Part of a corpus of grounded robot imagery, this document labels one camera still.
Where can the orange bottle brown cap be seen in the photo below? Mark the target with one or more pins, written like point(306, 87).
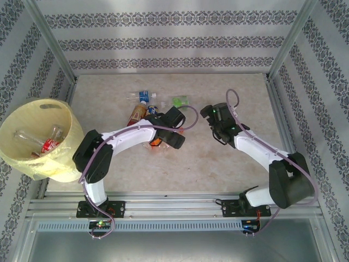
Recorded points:
point(156, 142)

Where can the green label clear bottle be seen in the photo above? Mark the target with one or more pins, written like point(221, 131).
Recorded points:
point(178, 101)

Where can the blue pepsi bottle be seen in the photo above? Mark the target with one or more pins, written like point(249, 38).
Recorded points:
point(153, 109)

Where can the red gold tea bottle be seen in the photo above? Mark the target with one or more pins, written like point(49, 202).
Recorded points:
point(137, 113)

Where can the red coca cola bottle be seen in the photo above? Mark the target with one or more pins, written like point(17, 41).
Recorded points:
point(50, 144)

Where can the pale blue water bottle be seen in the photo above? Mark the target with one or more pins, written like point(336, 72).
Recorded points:
point(24, 135)

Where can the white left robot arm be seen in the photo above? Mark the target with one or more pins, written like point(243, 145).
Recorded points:
point(128, 137)

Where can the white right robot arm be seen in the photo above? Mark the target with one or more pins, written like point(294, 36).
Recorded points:
point(256, 147)

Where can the yellow lined waste bin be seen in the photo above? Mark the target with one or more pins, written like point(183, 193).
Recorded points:
point(62, 163)

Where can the blue label water bottle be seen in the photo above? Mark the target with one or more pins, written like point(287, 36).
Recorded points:
point(143, 96)

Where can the right circuit board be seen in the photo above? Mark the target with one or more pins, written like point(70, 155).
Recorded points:
point(249, 226)

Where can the circuit board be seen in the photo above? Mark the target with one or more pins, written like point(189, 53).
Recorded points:
point(99, 224)
point(249, 226)

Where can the left circuit board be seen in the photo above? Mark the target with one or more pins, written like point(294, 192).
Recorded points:
point(99, 224)

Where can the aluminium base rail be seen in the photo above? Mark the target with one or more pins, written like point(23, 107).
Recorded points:
point(174, 203)

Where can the black right mount plate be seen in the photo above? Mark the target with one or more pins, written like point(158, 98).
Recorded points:
point(227, 208)

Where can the black mount plate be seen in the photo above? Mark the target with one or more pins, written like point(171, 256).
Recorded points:
point(118, 208)
point(227, 208)

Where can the black left mount plate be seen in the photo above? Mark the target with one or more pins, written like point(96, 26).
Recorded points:
point(118, 208)

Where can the aluminium frame post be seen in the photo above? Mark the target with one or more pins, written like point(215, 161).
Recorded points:
point(51, 38)
point(291, 38)

